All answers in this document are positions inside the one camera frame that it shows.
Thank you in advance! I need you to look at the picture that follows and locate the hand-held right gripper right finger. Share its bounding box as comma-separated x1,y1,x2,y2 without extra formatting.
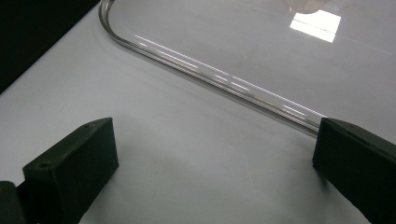
312,117,396,224

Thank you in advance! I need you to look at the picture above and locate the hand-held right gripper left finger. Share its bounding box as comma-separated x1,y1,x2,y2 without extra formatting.
17,117,120,224

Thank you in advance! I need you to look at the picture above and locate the clear glass tray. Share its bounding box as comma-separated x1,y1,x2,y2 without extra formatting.
98,0,396,145

